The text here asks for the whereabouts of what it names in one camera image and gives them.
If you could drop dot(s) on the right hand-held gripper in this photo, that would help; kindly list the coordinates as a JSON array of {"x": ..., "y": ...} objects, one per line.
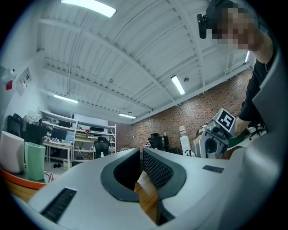
[{"x": 216, "y": 137}]

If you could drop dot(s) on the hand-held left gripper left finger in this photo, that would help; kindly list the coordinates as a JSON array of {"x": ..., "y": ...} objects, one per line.
[{"x": 90, "y": 202}]

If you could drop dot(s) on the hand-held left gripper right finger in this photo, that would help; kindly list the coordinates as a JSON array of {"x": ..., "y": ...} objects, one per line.
[{"x": 198, "y": 179}]

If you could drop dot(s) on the person's right forearm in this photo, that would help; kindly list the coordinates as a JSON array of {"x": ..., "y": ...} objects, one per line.
[{"x": 240, "y": 125}]

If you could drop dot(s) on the white water dispenser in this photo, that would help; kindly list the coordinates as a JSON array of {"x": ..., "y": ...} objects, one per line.
[{"x": 185, "y": 140}]

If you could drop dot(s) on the small white waste bin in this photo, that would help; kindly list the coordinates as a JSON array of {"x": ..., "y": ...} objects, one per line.
[{"x": 67, "y": 163}]

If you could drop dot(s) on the pair of black shoes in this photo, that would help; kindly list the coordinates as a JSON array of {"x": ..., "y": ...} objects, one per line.
[{"x": 57, "y": 165}]

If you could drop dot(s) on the person's black shirt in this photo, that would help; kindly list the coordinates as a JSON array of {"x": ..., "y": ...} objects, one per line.
[{"x": 254, "y": 98}]

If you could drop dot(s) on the black office chair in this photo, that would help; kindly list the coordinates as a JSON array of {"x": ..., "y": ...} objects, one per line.
[
  {"x": 101, "y": 146},
  {"x": 156, "y": 142}
]

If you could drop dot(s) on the long ceiling light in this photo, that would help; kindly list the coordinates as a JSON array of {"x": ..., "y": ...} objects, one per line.
[
  {"x": 90, "y": 6},
  {"x": 65, "y": 98},
  {"x": 127, "y": 116},
  {"x": 178, "y": 85}
]

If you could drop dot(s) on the white work table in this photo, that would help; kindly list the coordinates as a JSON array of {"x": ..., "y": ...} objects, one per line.
[{"x": 58, "y": 145}]

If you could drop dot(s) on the white metal shelving unit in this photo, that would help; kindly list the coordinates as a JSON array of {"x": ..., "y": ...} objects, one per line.
[{"x": 83, "y": 134}]

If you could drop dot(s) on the mint green plastic container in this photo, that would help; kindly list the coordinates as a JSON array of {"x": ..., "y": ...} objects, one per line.
[{"x": 34, "y": 160}]

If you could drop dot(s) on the orange rimmed tray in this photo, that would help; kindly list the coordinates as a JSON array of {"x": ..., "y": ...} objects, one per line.
[{"x": 20, "y": 182}]

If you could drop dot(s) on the computer monitor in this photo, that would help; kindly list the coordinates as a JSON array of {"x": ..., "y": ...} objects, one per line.
[{"x": 59, "y": 134}]

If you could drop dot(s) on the white plastic container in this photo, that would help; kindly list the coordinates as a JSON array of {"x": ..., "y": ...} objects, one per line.
[{"x": 11, "y": 152}]

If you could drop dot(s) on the black hanging coats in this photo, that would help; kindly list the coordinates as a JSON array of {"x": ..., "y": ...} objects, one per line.
[{"x": 18, "y": 128}]

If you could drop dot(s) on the person's head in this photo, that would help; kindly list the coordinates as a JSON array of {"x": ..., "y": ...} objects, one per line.
[{"x": 234, "y": 24}]

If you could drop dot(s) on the black head-worn camera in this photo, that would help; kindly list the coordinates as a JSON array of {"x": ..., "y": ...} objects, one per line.
[{"x": 202, "y": 24}]

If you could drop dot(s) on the white wall poster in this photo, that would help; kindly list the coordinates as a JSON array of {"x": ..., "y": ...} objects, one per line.
[{"x": 23, "y": 82}]

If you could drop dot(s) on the red wall sign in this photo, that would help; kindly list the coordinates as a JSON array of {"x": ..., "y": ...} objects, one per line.
[{"x": 9, "y": 85}]

